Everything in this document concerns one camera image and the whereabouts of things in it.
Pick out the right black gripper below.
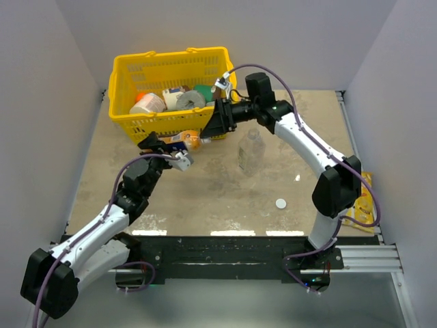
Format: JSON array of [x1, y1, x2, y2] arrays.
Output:
[[201, 96, 260, 137]]

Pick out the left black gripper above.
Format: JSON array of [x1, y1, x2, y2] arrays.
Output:
[[137, 131, 178, 197]]

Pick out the orange drink bottle blue label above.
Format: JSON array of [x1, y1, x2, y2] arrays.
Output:
[[158, 130, 212, 152]]

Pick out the clear plastic bottle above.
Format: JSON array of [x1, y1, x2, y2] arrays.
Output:
[[238, 128, 266, 177]]

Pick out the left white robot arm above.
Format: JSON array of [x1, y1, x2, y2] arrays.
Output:
[[20, 133, 192, 327]]

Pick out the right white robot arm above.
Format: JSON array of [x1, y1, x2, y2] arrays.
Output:
[[201, 72, 361, 269]]

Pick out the white bottle orange cap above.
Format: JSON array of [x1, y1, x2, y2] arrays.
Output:
[[129, 93, 167, 114]]

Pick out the large white bottle cap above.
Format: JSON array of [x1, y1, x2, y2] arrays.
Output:
[[275, 198, 287, 209]]

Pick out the brown packet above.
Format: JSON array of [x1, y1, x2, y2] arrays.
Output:
[[211, 85, 222, 102]]

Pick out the grey tape roll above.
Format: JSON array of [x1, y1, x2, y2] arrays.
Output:
[[176, 90, 206, 111]]

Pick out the green packet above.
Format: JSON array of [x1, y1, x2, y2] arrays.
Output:
[[193, 84, 214, 103]]

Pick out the white labelled carton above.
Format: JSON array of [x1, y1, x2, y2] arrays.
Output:
[[162, 85, 191, 111]]

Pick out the yellow plastic shopping basket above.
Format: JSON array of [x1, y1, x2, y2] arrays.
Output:
[[107, 46, 234, 144]]

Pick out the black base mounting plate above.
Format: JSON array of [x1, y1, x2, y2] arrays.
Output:
[[61, 233, 382, 295]]

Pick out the yellow snack bag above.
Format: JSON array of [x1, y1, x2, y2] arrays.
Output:
[[342, 184, 374, 233]]

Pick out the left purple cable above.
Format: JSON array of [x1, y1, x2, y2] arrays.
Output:
[[32, 152, 182, 328]]

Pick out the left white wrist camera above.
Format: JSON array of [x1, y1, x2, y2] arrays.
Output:
[[170, 151, 194, 172]]

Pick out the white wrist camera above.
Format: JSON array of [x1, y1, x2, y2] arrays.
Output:
[[214, 72, 232, 100], [170, 151, 194, 172]]

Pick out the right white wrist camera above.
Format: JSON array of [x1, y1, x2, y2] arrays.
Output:
[[214, 72, 232, 100]]

